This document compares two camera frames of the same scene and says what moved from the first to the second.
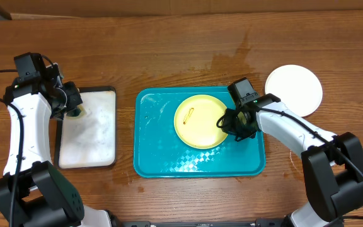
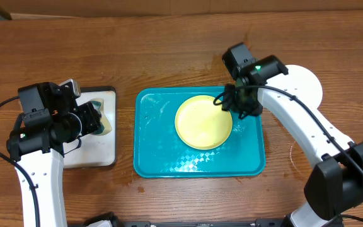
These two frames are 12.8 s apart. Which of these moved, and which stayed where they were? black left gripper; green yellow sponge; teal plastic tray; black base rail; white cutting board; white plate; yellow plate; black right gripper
Moved: black right gripper; black left gripper; green yellow sponge
Stayed: black base rail; white plate; white cutting board; teal plastic tray; yellow plate
